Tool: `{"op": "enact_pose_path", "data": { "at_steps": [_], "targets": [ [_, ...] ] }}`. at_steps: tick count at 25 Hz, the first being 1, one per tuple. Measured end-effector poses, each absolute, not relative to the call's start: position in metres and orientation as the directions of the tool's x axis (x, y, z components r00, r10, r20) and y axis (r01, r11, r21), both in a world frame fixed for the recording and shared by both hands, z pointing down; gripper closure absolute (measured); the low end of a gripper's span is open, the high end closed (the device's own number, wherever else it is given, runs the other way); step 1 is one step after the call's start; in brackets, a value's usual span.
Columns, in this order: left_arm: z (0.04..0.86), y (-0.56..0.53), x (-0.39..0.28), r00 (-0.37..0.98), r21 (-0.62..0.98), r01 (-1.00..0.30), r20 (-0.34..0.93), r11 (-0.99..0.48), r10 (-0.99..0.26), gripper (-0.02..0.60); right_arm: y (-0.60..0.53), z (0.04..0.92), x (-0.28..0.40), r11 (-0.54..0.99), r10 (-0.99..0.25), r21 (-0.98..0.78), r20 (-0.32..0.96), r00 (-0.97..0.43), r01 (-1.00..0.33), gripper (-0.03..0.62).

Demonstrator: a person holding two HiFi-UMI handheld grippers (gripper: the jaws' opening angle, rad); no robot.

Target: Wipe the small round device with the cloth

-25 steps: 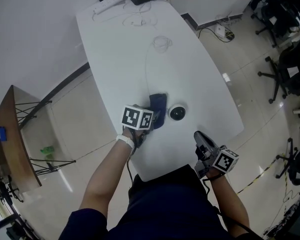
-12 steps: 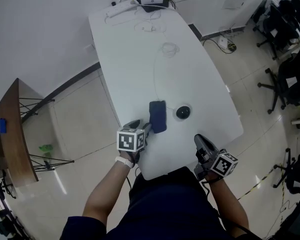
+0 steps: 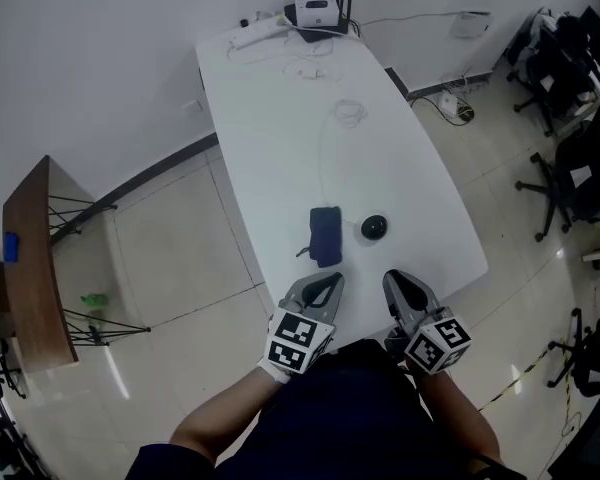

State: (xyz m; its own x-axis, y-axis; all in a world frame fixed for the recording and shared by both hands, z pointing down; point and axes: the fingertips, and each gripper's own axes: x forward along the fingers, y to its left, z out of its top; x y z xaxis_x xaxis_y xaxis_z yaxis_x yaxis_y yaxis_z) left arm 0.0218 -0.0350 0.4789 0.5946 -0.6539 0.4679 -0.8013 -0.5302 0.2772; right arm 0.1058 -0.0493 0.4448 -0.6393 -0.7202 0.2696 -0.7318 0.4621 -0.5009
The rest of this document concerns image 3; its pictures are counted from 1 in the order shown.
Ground yellow black striped tape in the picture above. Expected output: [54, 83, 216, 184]
[478, 336, 574, 413]

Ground brown wooden side table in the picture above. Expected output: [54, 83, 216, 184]
[1, 154, 152, 374]

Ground white power strip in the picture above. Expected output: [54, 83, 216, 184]
[227, 13, 287, 52]

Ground person's right forearm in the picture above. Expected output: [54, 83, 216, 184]
[418, 367, 504, 472]

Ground green plastic bag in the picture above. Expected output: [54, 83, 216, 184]
[79, 292, 111, 320]

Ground dark floor case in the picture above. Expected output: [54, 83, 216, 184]
[547, 398, 600, 480]

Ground black office chair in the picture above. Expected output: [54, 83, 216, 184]
[513, 98, 600, 243]
[505, 13, 597, 138]

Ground person's left forearm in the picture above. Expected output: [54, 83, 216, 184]
[168, 367, 282, 467]

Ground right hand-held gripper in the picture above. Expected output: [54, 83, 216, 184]
[382, 268, 473, 377]

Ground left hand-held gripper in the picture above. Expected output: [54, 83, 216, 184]
[263, 271, 346, 375]

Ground person's dark blue clothing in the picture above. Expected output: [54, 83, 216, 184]
[124, 337, 531, 480]

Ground white wall box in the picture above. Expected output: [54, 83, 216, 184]
[451, 10, 492, 40]

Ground dark blue cloth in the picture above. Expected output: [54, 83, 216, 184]
[295, 206, 344, 270]

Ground black router with antennas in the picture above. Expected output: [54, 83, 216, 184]
[283, 0, 357, 45]

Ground white charger with cable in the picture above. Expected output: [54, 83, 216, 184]
[282, 53, 345, 84]

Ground tangle of floor cables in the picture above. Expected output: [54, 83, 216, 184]
[408, 70, 491, 128]

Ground person's left hand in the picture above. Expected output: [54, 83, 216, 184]
[256, 313, 294, 385]

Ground small blue object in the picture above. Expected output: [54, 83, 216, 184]
[2, 231, 20, 265]

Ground small white floor box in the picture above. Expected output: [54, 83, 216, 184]
[438, 91, 460, 118]

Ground thin white device cable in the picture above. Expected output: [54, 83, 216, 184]
[317, 98, 369, 225]

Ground small round black device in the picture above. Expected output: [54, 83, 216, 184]
[360, 213, 389, 241]

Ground white cable along wall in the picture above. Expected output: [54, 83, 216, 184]
[357, 9, 462, 30]

